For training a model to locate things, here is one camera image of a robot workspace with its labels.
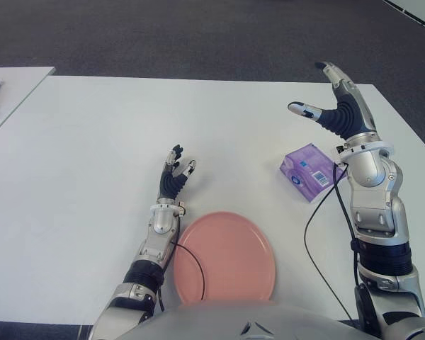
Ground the grey robot torso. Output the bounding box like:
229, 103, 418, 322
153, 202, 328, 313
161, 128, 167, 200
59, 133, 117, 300
116, 300, 376, 340

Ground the purple tissue paper pack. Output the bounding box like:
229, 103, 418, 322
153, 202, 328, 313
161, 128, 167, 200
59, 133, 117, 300
278, 142, 349, 204

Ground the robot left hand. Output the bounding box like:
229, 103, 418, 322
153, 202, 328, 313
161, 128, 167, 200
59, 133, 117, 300
157, 144, 198, 203

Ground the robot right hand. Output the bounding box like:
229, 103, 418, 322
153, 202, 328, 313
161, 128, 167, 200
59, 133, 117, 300
287, 61, 380, 142

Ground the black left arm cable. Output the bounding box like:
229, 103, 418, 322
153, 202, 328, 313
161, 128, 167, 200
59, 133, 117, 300
157, 208, 206, 312

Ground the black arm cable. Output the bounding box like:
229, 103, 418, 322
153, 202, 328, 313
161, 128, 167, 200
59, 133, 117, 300
303, 162, 361, 319
157, 208, 206, 312

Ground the white side table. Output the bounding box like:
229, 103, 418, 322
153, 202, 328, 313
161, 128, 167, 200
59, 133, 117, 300
0, 66, 55, 142

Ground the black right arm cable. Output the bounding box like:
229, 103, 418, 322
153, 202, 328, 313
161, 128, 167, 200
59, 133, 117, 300
303, 162, 361, 319

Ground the white distant table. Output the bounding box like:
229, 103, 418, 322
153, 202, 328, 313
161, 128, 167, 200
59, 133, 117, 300
382, 0, 425, 33

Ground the pink round plate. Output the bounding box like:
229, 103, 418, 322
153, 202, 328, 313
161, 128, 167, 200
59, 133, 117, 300
172, 211, 277, 305

